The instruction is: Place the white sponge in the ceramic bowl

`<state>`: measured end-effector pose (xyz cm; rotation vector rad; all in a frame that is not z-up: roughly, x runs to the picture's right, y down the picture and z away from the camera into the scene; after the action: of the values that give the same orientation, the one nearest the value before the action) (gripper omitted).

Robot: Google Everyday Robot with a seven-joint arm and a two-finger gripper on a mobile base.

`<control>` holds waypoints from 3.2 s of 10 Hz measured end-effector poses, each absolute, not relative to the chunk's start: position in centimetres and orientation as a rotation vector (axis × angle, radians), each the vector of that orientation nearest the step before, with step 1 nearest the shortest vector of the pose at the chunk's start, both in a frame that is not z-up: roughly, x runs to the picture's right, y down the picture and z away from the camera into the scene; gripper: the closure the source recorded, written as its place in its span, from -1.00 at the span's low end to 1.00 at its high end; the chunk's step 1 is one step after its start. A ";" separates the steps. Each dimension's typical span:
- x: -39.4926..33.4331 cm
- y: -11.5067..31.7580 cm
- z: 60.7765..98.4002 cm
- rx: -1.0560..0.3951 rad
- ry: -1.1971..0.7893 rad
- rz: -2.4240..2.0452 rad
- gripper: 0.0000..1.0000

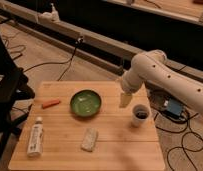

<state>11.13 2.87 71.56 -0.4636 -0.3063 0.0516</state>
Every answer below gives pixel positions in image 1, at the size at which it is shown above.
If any black floor cable right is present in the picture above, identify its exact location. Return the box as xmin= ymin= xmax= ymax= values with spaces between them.
xmin=151 ymin=99 xmax=203 ymax=171

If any black floor cable left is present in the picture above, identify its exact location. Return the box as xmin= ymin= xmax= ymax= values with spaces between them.
xmin=1 ymin=34 xmax=85 ymax=82

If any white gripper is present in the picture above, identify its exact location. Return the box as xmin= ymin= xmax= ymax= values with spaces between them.
xmin=119 ymin=73 xmax=143 ymax=108

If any grey metal rail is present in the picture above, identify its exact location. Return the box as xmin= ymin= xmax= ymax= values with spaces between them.
xmin=0 ymin=0 xmax=203 ymax=83

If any blue box on floor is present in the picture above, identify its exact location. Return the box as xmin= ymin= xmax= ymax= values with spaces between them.
xmin=164 ymin=99 xmax=183 ymax=118

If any white sponge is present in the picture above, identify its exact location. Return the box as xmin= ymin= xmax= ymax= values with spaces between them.
xmin=81 ymin=128 xmax=98 ymax=152

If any black floor cable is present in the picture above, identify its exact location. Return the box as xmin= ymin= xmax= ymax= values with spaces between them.
xmin=151 ymin=99 xmax=203 ymax=171
xmin=1 ymin=34 xmax=85 ymax=82

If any green ceramic bowl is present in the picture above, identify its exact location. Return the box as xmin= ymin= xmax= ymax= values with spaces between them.
xmin=70 ymin=90 xmax=102 ymax=117

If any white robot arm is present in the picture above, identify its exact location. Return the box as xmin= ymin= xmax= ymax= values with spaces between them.
xmin=120 ymin=50 xmax=203 ymax=116

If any black chair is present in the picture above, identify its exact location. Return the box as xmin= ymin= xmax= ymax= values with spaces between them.
xmin=0 ymin=36 xmax=35 ymax=159

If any white tube bottle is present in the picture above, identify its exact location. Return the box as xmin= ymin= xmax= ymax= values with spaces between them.
xmin=27 ymin=117 xmax=43 ymax=157

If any orange carrot toy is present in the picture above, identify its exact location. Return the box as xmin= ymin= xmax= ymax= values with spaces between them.
xmin=41 ymin=99 xmax=61 ymax=109

